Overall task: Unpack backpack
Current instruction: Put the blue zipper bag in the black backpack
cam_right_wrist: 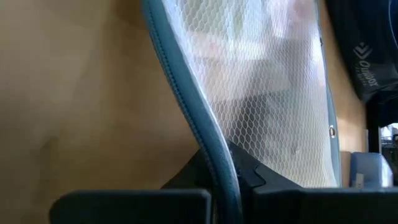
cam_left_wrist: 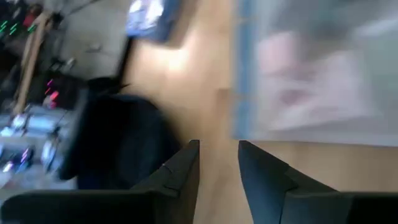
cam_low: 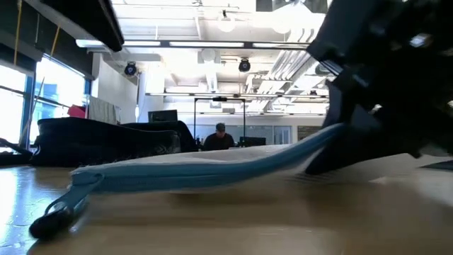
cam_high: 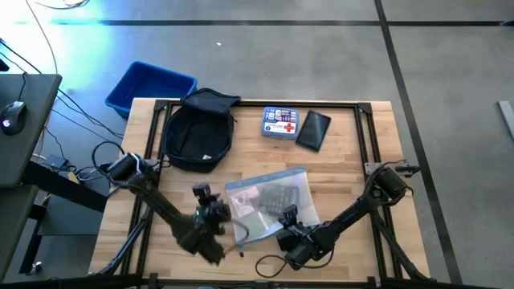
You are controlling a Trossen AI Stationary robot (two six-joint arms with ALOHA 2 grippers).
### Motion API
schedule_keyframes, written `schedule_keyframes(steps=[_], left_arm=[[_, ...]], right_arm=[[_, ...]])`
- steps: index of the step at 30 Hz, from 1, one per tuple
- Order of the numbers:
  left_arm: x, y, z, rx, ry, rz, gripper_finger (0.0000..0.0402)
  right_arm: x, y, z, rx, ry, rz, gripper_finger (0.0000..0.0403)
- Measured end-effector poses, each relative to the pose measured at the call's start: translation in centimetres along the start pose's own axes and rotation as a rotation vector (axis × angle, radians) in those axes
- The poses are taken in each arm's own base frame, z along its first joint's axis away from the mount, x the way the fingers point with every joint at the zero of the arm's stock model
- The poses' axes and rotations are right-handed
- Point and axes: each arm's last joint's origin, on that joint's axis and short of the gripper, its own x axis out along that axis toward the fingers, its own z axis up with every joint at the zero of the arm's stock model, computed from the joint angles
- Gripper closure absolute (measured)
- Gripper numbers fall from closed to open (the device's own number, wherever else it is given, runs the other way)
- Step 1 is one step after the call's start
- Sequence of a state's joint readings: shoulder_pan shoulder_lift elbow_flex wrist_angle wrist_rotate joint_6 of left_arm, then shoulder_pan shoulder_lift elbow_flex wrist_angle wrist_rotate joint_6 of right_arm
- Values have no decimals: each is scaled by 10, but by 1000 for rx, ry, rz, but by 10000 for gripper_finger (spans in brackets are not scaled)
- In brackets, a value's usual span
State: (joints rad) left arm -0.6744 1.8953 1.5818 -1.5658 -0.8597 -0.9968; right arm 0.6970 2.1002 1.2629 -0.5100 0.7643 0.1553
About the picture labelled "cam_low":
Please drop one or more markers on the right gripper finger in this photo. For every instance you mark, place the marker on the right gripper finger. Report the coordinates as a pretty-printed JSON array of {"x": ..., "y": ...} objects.
[
  {"x": 339, "y": 110},
  {"x": 347, "y": 148}
]

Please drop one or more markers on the white mesh zip pouch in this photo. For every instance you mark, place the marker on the white mesh zip pouch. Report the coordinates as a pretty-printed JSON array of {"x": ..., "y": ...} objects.
[{"x": 198, "y": 170}]

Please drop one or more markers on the navy blue backpack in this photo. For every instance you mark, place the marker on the navy blue backpack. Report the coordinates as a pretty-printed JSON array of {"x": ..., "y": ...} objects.
[{"x": 106, "y": 141}]

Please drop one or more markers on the black monitor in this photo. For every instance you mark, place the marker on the black monitor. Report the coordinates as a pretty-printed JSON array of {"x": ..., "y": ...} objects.
[
  {"x": 253, "y": 141},
  {"x": 163, "y": 115}
]

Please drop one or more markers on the black ceiling spotlight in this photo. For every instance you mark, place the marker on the black ceiling spotlight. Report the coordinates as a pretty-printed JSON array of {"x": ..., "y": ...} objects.
[
  {"x": 130, "y": 69},
  {"x": 244, "y": 65}
]

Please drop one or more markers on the person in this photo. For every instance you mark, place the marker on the person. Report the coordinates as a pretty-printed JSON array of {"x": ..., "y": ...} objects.
[{"x": 218, "y": 140}]

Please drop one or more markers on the round white ceiling lamp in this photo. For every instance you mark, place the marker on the round white ceiling lamp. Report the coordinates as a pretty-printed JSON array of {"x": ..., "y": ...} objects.
[{"x": 226, "y": 23}]

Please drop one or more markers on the grey hanging cloth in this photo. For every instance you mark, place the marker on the grey hanging cloth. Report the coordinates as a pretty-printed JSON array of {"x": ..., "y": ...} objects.
[{"x": 102, "y": 110}]

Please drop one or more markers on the red cloth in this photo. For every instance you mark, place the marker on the red cloth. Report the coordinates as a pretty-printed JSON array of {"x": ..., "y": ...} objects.
[{"x": 76, "y": 111}]

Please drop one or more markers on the large window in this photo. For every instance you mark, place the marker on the large window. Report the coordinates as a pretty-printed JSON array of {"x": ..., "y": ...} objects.
[{"x": 53, "y": 95}]

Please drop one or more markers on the silver ceiling duct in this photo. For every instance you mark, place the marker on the silver ceiling duct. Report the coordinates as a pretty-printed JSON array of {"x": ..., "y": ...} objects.
[{"x": 293, "y": 60}]

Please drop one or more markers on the black background rig frame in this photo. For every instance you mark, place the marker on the black background rig frame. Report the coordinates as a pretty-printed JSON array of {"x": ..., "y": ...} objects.
[{"x": 194, "y": 117}]

